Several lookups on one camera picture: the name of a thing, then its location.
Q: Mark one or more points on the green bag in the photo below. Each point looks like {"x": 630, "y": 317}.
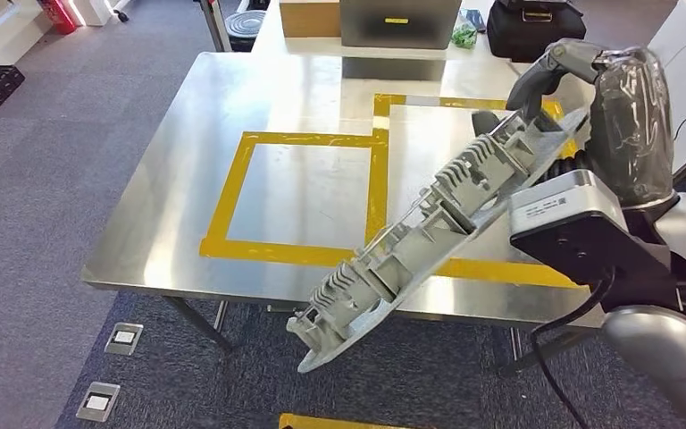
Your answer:
{"x": 464, "y": 38}

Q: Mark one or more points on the steel floor outlet box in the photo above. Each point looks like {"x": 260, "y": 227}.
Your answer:
{"x": 124, "y": 338}
{"x": 98, "y": 402}
{"x": 281, "y": 308}

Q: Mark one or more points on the red fire extinguisher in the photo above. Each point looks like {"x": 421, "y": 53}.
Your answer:
{"x": 59, "y": 18}

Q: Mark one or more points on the pale table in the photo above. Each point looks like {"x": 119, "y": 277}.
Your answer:
{"x": 307, "y": 46}

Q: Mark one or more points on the grey metal box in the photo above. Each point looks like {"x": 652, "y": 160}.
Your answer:
{"x": 402, "y": 32}

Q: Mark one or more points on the brown cardboard box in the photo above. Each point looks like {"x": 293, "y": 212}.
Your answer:
{"x": 310, "y": 21}

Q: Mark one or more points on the black bag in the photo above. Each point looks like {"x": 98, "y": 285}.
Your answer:
{"x": 532, "y": 35}

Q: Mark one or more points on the grey plastic wheel cover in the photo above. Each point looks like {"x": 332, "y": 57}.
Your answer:
{"x": 414, "y": 248}

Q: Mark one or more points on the steel workbench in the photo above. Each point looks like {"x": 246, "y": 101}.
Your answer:
{"x": 171, "y": 207}

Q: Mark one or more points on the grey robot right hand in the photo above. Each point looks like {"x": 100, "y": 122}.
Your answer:
{"x": 633, "y": 130}

